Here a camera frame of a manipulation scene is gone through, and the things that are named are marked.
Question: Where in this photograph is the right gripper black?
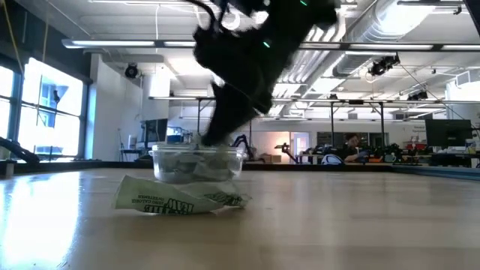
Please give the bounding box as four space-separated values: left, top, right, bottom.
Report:
193 22 297 148

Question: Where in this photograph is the clear plastic container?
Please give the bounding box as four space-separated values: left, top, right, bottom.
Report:
148 143 247 185

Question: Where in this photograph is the green truvia packet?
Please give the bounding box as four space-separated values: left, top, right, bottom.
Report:
112 174 226 216
179 181 253 209
194 160 236 183

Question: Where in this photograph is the wrapper pile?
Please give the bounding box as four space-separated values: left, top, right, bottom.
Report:
159 151 196 178

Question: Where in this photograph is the small dark monitor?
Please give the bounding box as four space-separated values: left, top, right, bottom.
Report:
144 118 169 143

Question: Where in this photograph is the black articulated stand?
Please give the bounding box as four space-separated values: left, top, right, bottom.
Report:
275 142 298 164

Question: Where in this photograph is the round black ceiling spotlight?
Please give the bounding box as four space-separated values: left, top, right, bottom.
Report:
124 62 140 79

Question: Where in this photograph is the white and blue ball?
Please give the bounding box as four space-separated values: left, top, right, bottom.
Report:
321 154 344 166

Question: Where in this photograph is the person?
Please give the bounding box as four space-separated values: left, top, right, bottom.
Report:
339 133 367 163

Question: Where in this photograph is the long ceiling light fixture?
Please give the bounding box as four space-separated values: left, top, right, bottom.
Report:
61 37 480 53

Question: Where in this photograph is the black track light cluster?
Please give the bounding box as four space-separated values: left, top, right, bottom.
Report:
368 54 401 77

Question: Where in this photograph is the large bright window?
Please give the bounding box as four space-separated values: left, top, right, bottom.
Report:
0 55 89 162

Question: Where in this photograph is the black slanted bar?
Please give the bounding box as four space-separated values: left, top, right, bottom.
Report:
0 136 41 165

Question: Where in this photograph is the dark computer monitor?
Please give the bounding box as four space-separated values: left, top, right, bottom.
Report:
424 119 473 149

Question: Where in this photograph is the black aluminium table frame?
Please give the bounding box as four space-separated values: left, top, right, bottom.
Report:
0 160 395 174

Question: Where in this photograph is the silver ventilation duct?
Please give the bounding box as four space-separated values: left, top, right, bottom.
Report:
337 0 443 76

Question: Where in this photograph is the yellow power cord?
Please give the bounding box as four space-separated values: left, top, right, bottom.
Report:
1 0 26 76

